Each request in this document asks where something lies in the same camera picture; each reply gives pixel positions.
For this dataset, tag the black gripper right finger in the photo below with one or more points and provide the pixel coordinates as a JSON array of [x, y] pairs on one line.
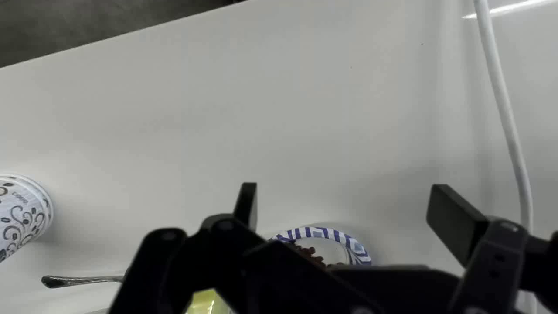
[[498, 263]]

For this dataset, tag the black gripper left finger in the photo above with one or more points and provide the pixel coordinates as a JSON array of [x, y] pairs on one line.
[[167, 268]]

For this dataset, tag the patterned paper cup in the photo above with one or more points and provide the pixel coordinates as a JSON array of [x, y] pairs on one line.
[[19, 216]]

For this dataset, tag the yellow block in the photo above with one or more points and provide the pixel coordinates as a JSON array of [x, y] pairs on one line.
[[204, 303]]

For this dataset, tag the brown food pile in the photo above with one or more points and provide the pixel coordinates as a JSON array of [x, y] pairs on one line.
[[305, 252]]

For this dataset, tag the blue patterned paper plate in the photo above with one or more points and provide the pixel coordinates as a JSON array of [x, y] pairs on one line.
[[350, 240]]

